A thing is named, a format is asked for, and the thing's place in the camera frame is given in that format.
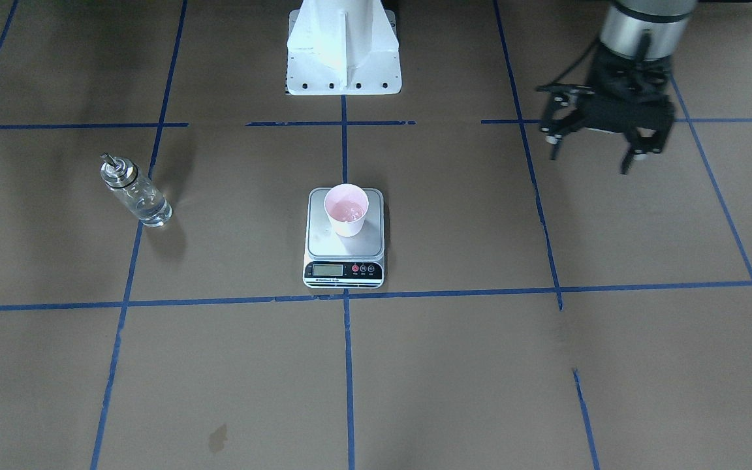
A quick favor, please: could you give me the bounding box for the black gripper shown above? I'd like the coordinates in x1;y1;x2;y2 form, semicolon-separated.
541;55;676;175

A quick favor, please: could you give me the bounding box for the pink plastic cup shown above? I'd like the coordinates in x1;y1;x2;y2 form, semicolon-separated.
323;183;369;238

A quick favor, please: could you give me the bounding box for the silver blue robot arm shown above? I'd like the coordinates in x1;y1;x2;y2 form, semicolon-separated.
537;1;697;174

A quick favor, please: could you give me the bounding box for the silver digital kitchen scale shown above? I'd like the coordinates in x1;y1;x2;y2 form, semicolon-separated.
302;187;387;289

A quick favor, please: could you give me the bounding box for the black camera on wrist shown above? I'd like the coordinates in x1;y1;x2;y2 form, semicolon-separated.
535;82;596;115

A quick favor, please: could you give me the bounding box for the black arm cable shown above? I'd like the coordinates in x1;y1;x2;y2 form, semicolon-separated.
549;36;602;86

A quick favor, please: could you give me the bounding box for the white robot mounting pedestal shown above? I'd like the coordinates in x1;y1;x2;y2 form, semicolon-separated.
285;1;403;96

